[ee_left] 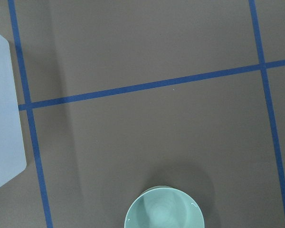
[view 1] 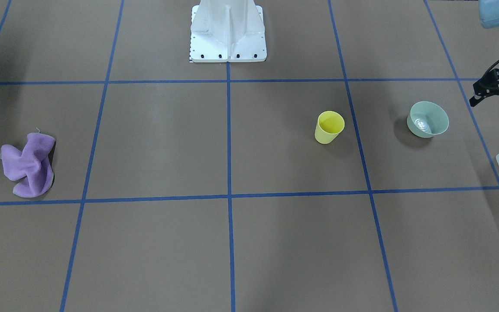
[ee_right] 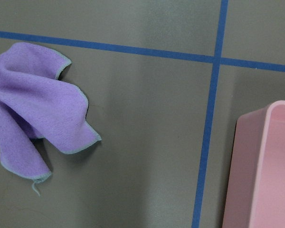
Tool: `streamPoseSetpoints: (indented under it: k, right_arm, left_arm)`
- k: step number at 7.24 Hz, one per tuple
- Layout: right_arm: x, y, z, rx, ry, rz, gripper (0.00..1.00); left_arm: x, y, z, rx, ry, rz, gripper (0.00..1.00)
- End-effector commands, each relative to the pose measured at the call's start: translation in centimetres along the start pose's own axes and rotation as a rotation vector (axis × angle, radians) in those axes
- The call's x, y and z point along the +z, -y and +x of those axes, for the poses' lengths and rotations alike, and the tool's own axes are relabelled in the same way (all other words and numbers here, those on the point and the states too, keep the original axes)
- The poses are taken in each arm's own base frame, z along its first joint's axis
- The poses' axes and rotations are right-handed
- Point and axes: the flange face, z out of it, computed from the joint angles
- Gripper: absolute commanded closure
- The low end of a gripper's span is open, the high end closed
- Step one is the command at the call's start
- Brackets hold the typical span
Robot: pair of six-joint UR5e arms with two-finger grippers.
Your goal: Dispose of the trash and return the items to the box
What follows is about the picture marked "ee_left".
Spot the mint green bowl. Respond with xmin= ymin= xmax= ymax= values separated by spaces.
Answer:
xmin=124 ymin=186 xmax=205 ymax=228

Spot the translucent white plastic box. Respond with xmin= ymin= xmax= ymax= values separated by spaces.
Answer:
xmin=0 ymin=35 xmax=27 ymax=187

